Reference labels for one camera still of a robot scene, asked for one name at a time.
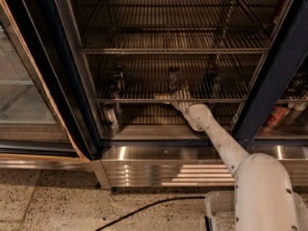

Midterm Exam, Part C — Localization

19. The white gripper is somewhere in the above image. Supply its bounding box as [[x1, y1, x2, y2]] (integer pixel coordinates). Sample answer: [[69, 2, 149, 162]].
[[153, 90, 193, 116]]

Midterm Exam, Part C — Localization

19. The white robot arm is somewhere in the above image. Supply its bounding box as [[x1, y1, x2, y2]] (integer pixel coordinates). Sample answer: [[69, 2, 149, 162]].
[[153, 90, 299, 231]]

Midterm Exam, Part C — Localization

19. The dark can left shelf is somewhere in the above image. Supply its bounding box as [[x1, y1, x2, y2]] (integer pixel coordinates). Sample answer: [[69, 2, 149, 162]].
[[112, 66, 125, 94]]

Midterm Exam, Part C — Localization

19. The dark can shelf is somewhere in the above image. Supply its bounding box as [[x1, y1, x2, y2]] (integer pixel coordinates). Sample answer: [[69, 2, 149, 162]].
[[112, 66, 125, 94], [203, 66, 220, 99]]

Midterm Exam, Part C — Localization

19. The dark can right shelf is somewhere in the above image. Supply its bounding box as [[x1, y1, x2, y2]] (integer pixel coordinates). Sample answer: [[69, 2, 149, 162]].
[[203, 66, 220, 99]]

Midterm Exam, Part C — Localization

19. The silver can fridge floor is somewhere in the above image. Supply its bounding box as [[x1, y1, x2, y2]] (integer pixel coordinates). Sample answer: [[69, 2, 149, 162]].
[[103, 103, 119, 130]]

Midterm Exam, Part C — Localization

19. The stainless steel fridge base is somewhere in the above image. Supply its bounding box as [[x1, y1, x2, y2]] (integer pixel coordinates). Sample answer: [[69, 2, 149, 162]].
[[90, 144, 308, 191]]

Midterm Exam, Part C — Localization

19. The red can right compartment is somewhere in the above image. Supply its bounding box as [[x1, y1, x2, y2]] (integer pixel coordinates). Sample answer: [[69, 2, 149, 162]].
[[260, 104, 288, 134]]

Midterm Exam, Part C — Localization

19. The open glass fridge door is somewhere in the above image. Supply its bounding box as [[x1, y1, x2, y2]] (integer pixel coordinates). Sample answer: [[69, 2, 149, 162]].
[[1, 0, 95, 162]]

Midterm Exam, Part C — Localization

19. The grey can right compartment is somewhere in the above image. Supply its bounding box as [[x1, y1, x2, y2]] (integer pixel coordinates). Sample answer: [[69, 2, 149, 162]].
[[285, 103, 308, 125]]

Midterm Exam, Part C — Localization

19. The clear plastic bin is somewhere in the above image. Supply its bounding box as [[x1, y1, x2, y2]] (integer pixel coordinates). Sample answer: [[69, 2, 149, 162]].
[[205, 191, 308, 231]]

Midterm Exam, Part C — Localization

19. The lower wire fridge shelf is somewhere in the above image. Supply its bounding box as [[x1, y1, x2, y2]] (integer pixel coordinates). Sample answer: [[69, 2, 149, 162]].
[[93, 54, 259, 103]]

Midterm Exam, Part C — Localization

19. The wire fridge shelf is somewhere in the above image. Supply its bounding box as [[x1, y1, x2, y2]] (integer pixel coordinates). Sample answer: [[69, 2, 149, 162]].
[[81, 0, 278, 55], [93, 54, 259, 103]]

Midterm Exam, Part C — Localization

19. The upper wire fridge shelf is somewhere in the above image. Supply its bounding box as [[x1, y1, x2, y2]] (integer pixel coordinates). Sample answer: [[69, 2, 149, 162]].
[[81, 0, 278, 55]]

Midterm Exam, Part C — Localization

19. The black floor cable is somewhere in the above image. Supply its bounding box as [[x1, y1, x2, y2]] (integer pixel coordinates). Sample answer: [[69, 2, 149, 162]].
[[94, 194, 206, 231]]

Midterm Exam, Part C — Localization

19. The dark blue fridge door frame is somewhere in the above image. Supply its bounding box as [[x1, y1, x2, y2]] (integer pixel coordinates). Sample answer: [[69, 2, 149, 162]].
[[233, 0, 308, 144]]

